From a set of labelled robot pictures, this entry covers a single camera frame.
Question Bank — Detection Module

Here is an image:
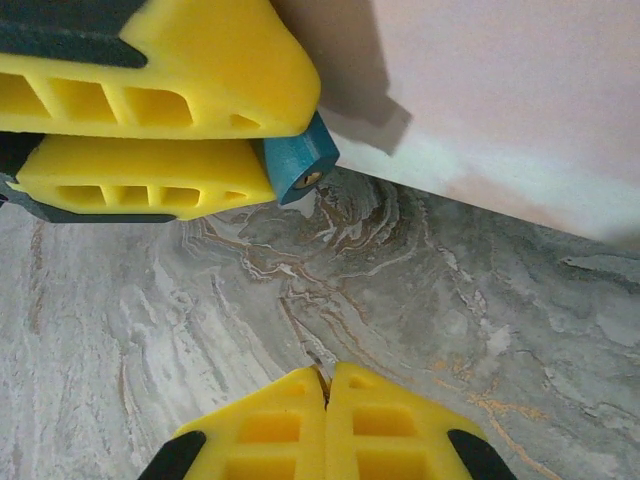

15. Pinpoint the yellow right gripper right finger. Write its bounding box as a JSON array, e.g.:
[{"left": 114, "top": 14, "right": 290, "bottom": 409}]
[{"left": 324, "top": 360, "right": 519, "bottom": 480}]

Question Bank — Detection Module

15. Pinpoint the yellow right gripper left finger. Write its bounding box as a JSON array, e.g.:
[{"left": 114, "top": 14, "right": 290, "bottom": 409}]
[{"left": 143, "top": 366, "right": 329, "bottom": 480}]

